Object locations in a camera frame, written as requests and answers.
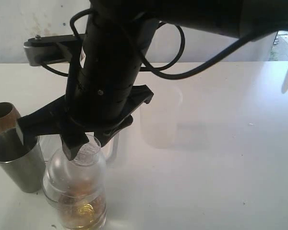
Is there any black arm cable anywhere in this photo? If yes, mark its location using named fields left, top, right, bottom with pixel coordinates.
left=40, top=7, right=279, bottom=80

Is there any clear graduated shaker cup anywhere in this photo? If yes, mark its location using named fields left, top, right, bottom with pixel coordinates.
left=43, top=165, right=107, bottom=230

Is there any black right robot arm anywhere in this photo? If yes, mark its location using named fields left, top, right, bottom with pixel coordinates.
left=16, top=0, right=288, bottom=160

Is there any white rectangular tray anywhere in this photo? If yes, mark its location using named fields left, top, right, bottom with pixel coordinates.
left=39, top=134, right=119, bottom=161

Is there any brown wooden cup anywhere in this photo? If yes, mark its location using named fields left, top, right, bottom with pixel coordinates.
left=0, top=102, right=21, bottom=133

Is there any translucent plastic container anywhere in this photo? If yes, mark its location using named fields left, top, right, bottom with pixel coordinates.
left=140, top=84, right=183, bottom=149

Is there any stainless steel tumbler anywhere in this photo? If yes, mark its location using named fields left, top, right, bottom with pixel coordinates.
left=0, top=128, right=46, bottom=193

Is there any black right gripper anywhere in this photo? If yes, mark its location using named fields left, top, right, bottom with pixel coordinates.
left=16, top=85, right=154, bottom=161

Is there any clear dome strainer lid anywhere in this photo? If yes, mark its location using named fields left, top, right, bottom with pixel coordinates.
left=42, top=133, right=106, bottom=206

